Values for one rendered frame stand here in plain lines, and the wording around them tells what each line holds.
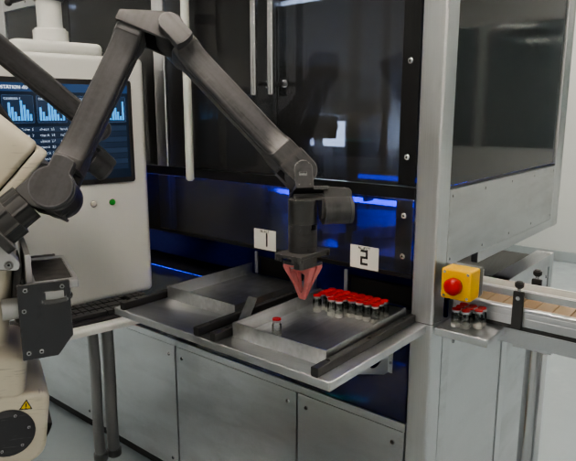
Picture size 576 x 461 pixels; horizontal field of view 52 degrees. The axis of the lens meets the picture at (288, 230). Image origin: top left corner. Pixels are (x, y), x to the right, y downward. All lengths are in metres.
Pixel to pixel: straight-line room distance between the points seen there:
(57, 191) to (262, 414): 1.08
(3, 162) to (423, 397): 1.09
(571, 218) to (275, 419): 4.61
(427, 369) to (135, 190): 1.05
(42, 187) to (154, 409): 1.40
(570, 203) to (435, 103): 4.75
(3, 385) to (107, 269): 0.68
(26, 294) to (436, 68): 0.99
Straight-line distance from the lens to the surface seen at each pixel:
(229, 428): 2.06
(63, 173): 1.12
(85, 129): 1.17
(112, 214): 1.92
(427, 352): 1.50
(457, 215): 1.51
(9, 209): 1.14
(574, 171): 6.04
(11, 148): 1.28
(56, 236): 1.87
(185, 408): 2.21
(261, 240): 1.73
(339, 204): 1.14
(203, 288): 1.73
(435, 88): 1.39
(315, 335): 1.37
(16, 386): 1.38
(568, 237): 6.13
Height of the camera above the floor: 1.38
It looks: 11 degrees down
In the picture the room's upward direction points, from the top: straight up
